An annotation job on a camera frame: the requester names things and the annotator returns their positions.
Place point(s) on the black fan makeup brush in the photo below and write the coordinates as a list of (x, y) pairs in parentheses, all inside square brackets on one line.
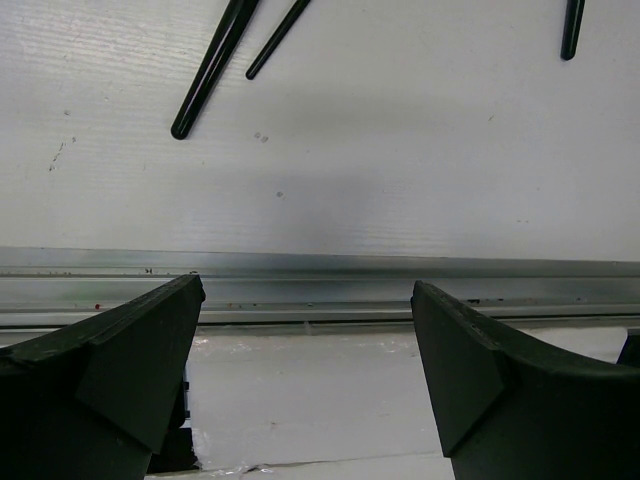
[(226, 38)]

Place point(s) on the aluminium rail frame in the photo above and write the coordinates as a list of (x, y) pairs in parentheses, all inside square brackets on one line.
[(50, 287)]

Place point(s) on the black round makeup brush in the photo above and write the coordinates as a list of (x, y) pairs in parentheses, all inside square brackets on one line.
[(571, 29)]

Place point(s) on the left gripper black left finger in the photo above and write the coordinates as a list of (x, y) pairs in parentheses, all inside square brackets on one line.
[(93, 400)]

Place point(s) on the thin black makeup brush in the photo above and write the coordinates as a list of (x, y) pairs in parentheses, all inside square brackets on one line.
[(276, 38)]

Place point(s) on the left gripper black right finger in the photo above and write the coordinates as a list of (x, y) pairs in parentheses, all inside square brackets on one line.
[(510, 406)]

